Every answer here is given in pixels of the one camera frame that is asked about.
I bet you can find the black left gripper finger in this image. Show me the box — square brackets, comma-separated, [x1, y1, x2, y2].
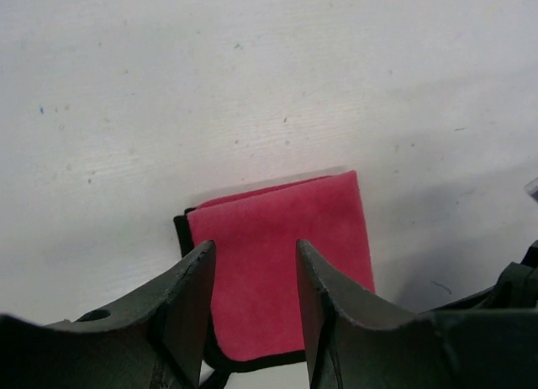
[1, 241, 216, 388]

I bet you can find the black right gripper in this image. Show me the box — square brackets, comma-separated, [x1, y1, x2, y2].
[296, 240, 537, 388]

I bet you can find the red microfiber towel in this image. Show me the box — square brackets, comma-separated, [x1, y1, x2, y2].
[173, 171, 375, 388]

